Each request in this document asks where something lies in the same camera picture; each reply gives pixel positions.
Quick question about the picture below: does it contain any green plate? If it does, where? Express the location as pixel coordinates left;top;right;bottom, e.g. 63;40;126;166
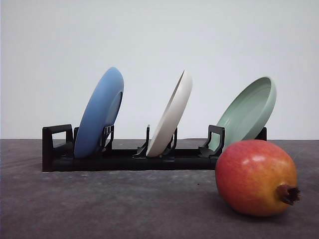
209;77;277;151

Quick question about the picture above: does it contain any red yellow pomegranate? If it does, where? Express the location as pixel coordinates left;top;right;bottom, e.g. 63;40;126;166
215;139;301;217

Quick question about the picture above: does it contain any black plate rack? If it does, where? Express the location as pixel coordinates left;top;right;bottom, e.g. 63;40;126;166
42;124;268;172

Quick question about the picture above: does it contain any white plate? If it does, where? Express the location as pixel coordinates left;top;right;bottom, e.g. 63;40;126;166
147;70;193;158

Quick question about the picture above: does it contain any blue plate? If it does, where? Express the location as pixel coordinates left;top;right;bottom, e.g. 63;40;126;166
74;67;124;159

